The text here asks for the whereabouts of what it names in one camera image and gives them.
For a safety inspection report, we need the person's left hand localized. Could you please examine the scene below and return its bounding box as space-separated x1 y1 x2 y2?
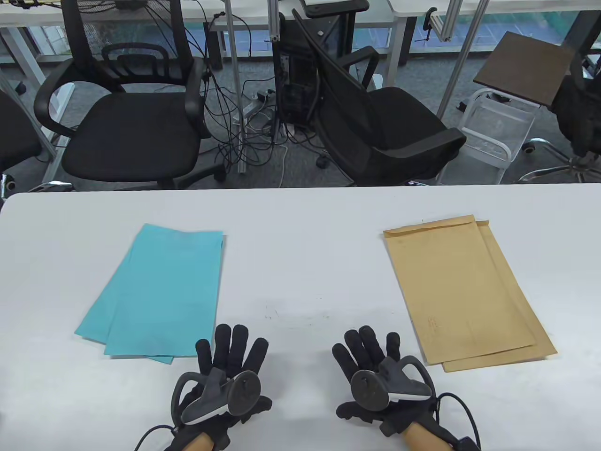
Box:
164 323 274 451

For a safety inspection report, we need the person's right hand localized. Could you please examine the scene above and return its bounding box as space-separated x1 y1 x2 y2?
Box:
332 327 447 438

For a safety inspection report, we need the grey hand controller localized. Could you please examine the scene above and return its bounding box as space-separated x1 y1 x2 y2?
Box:
170 367 262 427
351 356 433 410

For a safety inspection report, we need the teal paper sheet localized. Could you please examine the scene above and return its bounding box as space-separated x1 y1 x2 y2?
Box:
74 224 225 365
104 227 225 358

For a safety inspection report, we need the brown paper envelope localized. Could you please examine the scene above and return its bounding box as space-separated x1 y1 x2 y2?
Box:
441 220 558 373
383 215 537 365

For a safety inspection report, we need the person's right forearm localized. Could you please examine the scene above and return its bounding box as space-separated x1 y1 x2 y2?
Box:
403 420 455 451

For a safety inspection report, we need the person's left forearm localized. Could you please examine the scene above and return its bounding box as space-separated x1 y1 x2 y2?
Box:
181 432 216 451

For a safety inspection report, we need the black office chair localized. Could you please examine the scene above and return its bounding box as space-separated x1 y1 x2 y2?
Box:
292 8 468 187
34 0 226 190
518 47 601 185
0 88 74 200

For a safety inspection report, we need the white metal rack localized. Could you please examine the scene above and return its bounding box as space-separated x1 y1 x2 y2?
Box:
437 87 536 185

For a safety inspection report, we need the black computer tower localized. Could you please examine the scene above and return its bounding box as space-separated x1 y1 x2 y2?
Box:
272 19 325 133

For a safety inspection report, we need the dark brown board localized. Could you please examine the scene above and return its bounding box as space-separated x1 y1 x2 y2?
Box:
473 31 576 107

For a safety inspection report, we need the aluminium profile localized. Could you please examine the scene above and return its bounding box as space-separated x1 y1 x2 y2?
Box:
267 0 283 43
431 0 464 43

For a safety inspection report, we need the black clamp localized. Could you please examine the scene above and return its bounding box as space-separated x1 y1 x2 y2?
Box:
415 7 438 45

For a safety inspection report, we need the black right glove cable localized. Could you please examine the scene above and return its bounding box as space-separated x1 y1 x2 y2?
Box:
434 392 482 451

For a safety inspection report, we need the black glove cable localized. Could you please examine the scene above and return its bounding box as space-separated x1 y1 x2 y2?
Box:
135 424 177 451
434 392 482 451

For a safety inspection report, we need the black left glove cable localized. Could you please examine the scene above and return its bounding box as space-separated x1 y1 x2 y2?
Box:
135 424 177 451

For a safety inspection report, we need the black right wrist strap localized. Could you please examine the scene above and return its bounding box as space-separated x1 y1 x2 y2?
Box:
441 435 480 451

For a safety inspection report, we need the white cable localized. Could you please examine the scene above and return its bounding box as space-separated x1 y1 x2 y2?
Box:
268 141 290 188

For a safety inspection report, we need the tangle of black cables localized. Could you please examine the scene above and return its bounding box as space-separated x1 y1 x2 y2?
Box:
185 0 329 178

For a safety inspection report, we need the aluminium post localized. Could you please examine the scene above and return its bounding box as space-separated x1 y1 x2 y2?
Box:
437 0 490 119
224 0 248 174

